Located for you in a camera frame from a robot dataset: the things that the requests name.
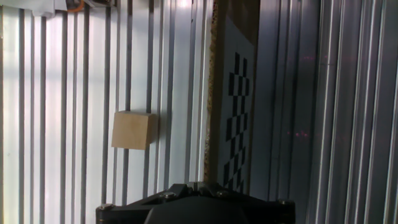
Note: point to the checkerboard calibration paper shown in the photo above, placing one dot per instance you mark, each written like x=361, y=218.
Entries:
x=237, y=40

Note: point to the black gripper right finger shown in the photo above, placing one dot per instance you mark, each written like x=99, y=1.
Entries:
x=214, y=189

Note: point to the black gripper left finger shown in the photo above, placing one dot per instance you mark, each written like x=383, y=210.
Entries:
x=178, y=189

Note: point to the white crumpled sheet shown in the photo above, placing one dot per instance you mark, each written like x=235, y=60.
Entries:
x=31, y=6

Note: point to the aluminium frame bar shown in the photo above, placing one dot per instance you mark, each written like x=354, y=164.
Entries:
x=99, y=2

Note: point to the brown cardboard board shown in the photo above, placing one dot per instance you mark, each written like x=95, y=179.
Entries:
x=216, y=93

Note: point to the wooden cube block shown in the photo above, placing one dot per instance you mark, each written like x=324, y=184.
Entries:
x=133, y=130

